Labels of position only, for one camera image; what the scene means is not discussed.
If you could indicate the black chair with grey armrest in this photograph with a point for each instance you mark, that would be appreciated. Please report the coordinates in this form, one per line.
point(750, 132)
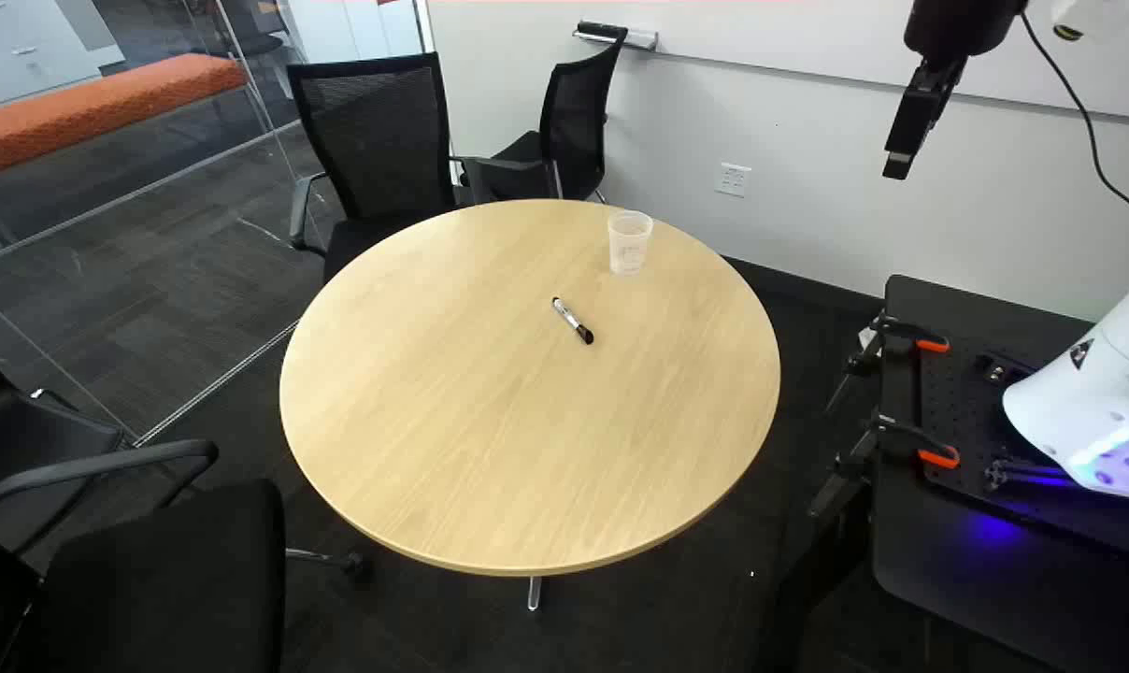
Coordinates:
point(165, 586)

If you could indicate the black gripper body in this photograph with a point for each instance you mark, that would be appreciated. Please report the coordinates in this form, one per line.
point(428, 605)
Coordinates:
point(962, 24)

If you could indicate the black armless chair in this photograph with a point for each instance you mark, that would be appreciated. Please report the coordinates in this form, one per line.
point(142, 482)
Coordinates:
point(576, 116)

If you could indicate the black and silver marker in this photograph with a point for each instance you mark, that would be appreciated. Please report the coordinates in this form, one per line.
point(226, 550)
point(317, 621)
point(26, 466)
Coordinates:
point(572, 319)

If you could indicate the wall whiteboard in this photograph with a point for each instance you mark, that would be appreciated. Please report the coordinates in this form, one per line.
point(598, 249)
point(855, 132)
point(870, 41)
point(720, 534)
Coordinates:
point(838, 40)

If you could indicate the white wall outlet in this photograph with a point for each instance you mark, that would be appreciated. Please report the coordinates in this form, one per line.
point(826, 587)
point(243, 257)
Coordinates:
point(734, 177)

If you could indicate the clear plastic measuring cup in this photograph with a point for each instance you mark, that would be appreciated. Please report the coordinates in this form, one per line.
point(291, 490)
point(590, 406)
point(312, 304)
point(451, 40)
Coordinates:
point(629, 246)

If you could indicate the metal table leg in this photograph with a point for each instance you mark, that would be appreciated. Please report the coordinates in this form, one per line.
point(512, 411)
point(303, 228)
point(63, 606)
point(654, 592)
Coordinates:
point(535, 595)

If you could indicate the orange upholstered bench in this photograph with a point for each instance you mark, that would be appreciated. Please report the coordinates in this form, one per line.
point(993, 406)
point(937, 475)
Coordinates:
point(82, 111)

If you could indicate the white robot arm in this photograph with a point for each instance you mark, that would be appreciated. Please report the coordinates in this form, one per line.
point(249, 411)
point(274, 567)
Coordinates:
point(1091, 399)

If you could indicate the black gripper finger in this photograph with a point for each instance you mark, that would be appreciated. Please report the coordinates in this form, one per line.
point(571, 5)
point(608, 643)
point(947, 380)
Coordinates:
point(925, 115)

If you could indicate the black mesh office chair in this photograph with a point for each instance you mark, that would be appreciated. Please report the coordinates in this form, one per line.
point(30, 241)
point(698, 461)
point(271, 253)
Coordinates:
point(379, 150)

